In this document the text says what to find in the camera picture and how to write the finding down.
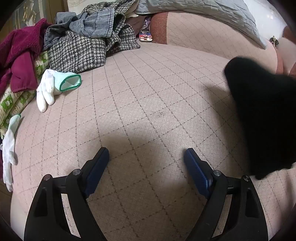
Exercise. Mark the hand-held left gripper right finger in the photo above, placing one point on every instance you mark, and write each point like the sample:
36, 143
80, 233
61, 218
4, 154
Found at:
196, 169

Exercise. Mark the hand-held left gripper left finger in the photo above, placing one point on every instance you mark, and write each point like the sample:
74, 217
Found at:
96, 171

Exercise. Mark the white knit work glove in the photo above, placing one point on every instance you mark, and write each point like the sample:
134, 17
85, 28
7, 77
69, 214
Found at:
8, 157
46, 90

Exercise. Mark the green printed cream cloth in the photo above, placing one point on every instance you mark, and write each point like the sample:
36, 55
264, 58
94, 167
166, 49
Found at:
13, 102

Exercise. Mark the houndstooth checked coat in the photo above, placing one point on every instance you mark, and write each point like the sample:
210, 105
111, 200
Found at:
76, 53

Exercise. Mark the colourful printed packet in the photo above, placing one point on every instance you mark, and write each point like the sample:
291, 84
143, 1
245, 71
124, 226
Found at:
145, 36

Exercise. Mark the blue denim garment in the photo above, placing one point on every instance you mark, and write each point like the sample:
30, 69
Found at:
92, 25

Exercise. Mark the maroon fleece garment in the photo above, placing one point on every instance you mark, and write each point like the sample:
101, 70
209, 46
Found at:
20, 46

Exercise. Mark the small metal ornament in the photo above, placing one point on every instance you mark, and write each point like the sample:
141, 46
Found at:
274, 41

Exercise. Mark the mauve cloth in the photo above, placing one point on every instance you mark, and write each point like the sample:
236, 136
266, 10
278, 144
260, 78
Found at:
136, 24

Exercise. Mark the grey quilted blanket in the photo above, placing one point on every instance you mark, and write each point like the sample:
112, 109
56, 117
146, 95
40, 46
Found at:
208, 14

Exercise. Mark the wooden cabinet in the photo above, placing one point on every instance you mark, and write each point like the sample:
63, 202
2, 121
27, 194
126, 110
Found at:
34, 11

